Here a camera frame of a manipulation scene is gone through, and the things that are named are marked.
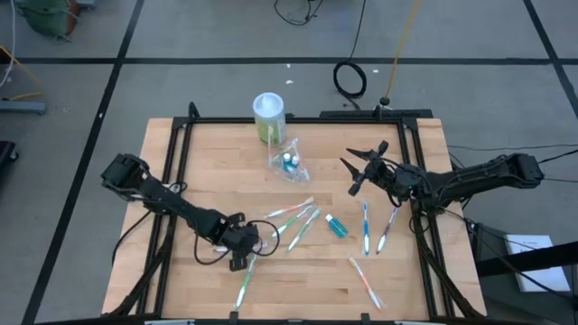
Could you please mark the green wipes canister white lid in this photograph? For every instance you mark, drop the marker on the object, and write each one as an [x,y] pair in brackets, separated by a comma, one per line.
[269,113]

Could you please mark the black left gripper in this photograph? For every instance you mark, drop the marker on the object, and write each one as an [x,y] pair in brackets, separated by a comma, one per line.
[241,237]

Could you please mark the green bag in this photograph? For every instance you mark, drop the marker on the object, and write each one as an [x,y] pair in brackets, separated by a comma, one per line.
[47,18]

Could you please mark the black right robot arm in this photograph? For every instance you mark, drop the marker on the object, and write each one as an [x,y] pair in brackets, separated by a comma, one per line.
[474,180]

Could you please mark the black case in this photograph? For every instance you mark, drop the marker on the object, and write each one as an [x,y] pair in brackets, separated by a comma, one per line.
[6,155]

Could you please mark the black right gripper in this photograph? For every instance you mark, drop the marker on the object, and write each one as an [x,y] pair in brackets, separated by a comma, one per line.
[388,176]

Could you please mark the blue mouthwash bottle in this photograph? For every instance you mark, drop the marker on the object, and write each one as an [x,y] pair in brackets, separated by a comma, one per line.
[286,163]
[295,162]
[338,227]

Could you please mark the purple toothbrush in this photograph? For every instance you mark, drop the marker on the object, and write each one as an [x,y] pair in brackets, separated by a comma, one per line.
[387,230]

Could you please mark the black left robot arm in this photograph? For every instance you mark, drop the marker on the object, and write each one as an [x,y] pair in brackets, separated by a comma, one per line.
[180,207]

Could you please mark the clear plastic bag with bottles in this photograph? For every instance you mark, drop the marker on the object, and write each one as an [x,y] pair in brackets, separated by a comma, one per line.
[291,173]

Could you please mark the black table frame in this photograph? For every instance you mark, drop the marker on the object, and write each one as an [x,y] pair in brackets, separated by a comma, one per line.
[338,121]

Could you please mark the white booklet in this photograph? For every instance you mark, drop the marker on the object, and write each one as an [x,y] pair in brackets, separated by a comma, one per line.
[537,266]

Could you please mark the green toothbrush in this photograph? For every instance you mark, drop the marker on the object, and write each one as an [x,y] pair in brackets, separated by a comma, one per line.
[245,284]
[304,230]
[292,221]

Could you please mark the orange toothbrush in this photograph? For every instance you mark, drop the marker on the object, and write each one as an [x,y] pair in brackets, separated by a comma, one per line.
[365,282]

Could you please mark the yellow-headed toothbrush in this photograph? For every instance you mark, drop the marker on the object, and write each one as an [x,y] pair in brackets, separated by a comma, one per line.
[289,208]

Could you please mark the black bar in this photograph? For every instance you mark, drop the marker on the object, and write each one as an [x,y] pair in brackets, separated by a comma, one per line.
[528,259]

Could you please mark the grey metal foot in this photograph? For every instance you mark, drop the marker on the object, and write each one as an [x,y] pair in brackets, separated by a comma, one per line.
[22,107]

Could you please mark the pink toothbrush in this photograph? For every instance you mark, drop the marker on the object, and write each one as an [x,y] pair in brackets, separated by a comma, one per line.
[263,245]

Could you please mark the blue toothbrush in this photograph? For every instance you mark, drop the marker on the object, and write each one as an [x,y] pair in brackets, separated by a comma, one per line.
[366,225]

